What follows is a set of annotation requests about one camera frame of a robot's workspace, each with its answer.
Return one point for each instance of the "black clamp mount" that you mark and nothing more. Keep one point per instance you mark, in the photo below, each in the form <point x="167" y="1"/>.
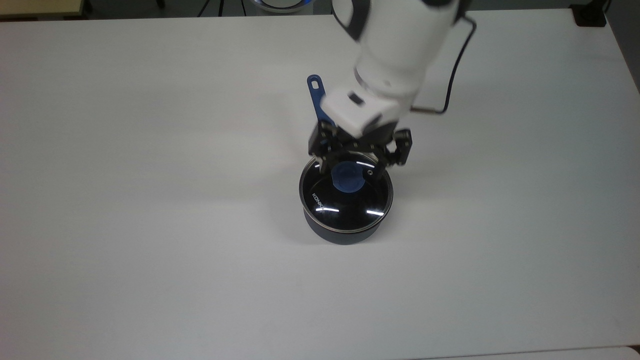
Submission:
<point x="590" y="15"/>

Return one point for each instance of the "black tripod legs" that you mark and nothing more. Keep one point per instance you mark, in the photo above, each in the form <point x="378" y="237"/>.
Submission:
<point x="220" y="7"/>

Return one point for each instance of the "glass lid with blue knob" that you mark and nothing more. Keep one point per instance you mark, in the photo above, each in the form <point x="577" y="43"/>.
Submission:
<point x="345" y="205"/>

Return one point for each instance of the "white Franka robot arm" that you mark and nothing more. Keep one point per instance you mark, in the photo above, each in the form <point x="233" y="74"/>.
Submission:
<point x="400" y="50"/>

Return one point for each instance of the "beige wooden board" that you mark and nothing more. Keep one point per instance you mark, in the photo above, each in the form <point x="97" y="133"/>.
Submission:
<point x="40" y="7"/>

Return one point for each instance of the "round white blue device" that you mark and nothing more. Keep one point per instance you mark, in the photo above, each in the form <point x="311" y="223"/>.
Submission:
<point x="277" y="5"/>

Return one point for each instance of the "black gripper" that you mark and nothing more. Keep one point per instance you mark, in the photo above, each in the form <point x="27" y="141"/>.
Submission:
<point x="377" y="137"/>

